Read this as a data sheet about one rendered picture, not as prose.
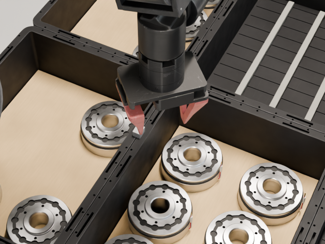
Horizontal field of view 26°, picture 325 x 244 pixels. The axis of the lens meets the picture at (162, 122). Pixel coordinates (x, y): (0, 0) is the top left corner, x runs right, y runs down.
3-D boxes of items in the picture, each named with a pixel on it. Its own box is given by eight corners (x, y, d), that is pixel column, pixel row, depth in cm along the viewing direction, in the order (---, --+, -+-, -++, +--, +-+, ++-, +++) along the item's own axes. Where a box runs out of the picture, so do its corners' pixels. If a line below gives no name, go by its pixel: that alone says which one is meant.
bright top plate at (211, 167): (203, 192, 114) (203, 190, 113) (150, 166, 117) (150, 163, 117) (232, 149, 119) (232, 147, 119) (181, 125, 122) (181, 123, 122)
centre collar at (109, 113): (116, 137, 120) (115, 135, 120) (90, 128, 121) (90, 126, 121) (129, 117, 123) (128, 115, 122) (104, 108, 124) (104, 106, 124)
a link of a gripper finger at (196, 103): (141, 110, 99) (140, 63, 91) (190, 99, 100) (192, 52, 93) (156, 147, 94) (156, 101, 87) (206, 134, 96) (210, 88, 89)
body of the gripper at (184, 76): (116, 77, 91) (113, 35, 86) (190, 59, 93) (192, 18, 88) (130, 113, 88) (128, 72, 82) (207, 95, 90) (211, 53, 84)
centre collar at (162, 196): (167, 225, 109) (167, 223, 109) (139, 213, 111) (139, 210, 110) (180, 201, 112) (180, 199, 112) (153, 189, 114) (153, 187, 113)
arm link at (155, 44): (128, 15, 79) (174, 30, 78) (155, -21, 83) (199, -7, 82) (130, 58, 85) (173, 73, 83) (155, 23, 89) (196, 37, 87)
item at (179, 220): (174, 246, 108) (174, 244, 107) (116, 221, 110) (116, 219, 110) (202, 196, 113) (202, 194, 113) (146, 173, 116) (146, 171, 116)
